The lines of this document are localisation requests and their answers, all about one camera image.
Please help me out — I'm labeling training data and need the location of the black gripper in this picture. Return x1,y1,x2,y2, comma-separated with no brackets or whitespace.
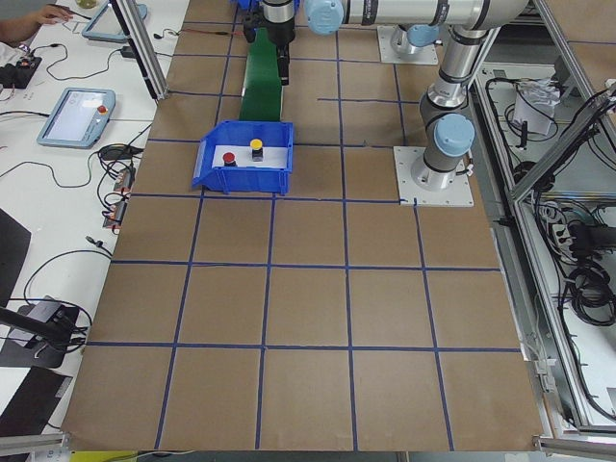
261,4,295,86

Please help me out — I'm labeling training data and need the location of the yellow push button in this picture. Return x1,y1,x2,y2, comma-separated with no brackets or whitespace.
249,139,264,162

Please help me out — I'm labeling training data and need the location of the red push button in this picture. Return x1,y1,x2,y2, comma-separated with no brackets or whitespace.
222,152,237,167

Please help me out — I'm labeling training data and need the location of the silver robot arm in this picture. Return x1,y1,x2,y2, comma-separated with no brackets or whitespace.
390,24,440,55
303,0,526,192

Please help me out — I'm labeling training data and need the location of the person's hand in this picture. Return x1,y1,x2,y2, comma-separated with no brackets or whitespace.
35,4,73,25

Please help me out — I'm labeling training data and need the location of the green conveyor belt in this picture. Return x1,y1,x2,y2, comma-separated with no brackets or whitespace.
239,29,283,121

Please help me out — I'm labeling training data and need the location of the left blue plastic bin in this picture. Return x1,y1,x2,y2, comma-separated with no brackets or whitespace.
192,120,295,194

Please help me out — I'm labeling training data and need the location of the black power adapter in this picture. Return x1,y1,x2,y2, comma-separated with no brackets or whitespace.
120,45,136,59

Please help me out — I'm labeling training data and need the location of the far teach pendant tablet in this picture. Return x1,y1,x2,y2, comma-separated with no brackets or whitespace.
81,2,127,43

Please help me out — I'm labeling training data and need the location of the teach pendant tablet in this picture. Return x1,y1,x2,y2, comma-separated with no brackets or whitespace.
81,2,127,43
37,88,116,148

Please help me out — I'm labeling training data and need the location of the near teach pendant tablet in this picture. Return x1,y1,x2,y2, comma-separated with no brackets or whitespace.
37,88,116,148

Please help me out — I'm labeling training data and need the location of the brown paper table mat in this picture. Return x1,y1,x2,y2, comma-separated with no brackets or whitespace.
63,1,542,451

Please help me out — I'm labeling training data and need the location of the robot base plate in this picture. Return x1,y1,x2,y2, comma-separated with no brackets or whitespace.
377,24,440,65
394,146,475,208

